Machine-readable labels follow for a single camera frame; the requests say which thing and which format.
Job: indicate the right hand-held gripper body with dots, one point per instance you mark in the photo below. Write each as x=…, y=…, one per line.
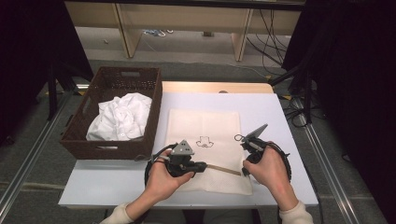
x=252, y=145

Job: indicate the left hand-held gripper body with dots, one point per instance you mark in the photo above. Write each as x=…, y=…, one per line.
x=183, y=148

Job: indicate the cream cloth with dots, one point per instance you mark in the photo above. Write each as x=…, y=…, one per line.
x=202, y=124

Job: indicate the white shirt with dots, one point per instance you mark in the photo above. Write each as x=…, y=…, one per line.
x=121, y=118

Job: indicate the brown woven basket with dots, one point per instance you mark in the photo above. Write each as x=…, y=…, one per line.
x=124, y=79

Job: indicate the person's right hand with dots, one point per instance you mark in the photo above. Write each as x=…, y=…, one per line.
x=271, y=174

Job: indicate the person's left hand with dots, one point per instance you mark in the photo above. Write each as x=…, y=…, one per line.
x=162, y=183

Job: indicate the black metal stand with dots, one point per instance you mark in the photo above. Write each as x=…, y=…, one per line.
x=52, y=99
x=308, y=102

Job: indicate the small floor socket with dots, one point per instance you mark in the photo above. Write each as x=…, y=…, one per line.
x=207, y=34

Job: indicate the black curtain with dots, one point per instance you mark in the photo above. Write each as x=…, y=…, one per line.
x=25, y=46
x=358, y=93

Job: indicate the beige wooden desk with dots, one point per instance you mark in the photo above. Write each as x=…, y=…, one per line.
x=186, y=18

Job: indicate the metal floor rail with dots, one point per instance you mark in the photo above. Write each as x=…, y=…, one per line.
x=328, y=177
x=35, y=146

